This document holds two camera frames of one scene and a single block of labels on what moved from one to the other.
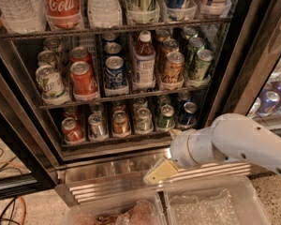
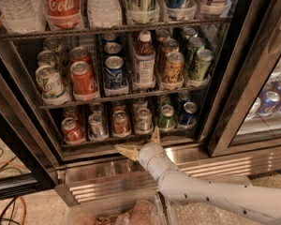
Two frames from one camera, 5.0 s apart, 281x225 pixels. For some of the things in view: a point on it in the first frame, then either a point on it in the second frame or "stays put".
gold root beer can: x=173 y=69 stays put
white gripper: x=184 y=150 to x=147 y=154
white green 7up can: x=143 y=120 stays put
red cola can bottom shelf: x=73 y=132 stays put
